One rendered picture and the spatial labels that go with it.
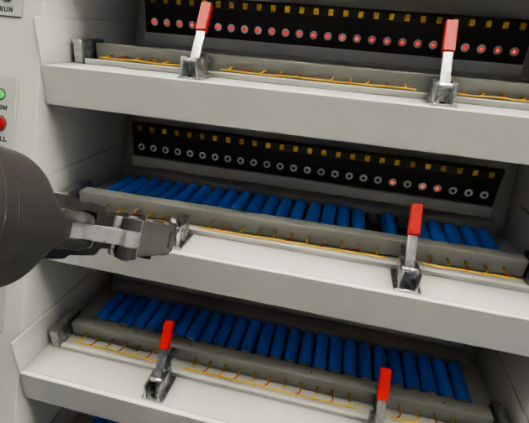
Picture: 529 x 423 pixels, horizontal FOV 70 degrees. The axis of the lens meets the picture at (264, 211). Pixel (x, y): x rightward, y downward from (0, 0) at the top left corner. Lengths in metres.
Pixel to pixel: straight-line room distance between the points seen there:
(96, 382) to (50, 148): 0.30
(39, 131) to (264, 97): 0.28
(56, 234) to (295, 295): 0.28
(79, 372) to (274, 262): 0.30
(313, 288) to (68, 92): 0.36
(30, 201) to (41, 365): 0.42
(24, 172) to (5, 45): 0.37
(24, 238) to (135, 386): 0.37
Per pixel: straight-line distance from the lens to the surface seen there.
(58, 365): 0.60
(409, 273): 0.46
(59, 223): 0.23
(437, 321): 0.45
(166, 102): 0.46
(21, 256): 0.22
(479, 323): 0.46
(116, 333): 0.59
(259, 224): 0.48
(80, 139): 0.60
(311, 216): 0.50
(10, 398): 0.64
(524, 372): 0.57
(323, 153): 0.56
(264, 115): 0.42
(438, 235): 0.53
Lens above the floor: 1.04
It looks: 7 degrees down
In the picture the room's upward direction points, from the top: 8 degrees clockwise
